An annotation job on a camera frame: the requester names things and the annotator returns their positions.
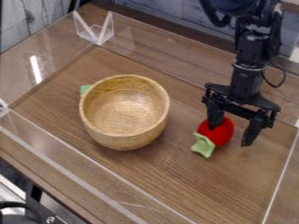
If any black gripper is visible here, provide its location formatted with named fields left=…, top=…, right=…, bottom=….
left=202, top=63, right=281, bottom=147

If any red plush strawberry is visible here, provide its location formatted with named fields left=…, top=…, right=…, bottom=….
left=191, top=117, right=235, bottom=158

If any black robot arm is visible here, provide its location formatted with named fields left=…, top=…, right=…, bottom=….
left=199, top=0, right=285, bottom=146

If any small green object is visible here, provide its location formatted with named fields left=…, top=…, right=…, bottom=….
left=80, top=84, right=92, bottom=97

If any wooden bowl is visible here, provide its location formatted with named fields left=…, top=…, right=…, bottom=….
left=79, top=74, right=171, bottom=151

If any blue-grey sofa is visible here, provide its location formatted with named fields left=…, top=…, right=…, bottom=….
left=115, top=0, right=299, bottom=57

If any clear acrylic corner bracket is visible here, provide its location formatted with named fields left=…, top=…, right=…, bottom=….
left=72, top=11, right=115, bottom=46

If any black table leg bracket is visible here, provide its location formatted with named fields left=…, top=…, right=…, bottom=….
left=26, top=184, right=68, bottom=224

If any black cable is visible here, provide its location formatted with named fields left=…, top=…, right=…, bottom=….
left=0, top=199, right=36, bottom=224

